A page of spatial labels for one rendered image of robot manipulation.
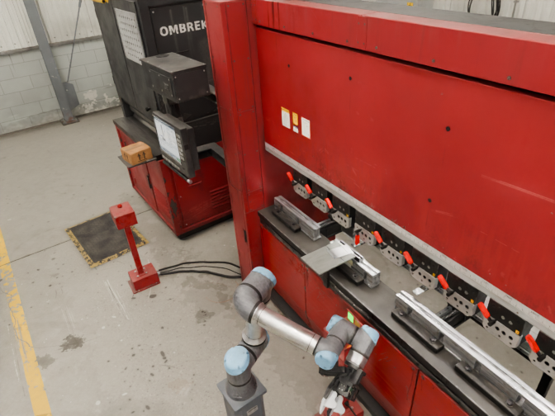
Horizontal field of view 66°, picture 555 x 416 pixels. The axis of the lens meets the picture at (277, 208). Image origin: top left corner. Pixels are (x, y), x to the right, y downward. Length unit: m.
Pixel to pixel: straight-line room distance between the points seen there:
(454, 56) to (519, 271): 0.79
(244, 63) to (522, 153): 1.72
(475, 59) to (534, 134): 0.31
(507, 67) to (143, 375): 2.91
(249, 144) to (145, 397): 1.87
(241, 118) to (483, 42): 1.66
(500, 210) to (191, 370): 2.40
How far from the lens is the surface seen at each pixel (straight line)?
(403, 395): 2.58
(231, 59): 2.70
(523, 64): 1.51
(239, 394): 2.17
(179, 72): 2.74
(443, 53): 1.67
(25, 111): 8.58
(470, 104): 1.65
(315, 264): 2.46
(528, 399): 2.13
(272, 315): 1.69
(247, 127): 2.86
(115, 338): 3.72
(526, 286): 1.79
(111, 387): 3.44
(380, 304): 2.43
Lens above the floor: 2.60
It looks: 33 degrees down
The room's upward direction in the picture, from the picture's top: 4 degrees counter-clockwise
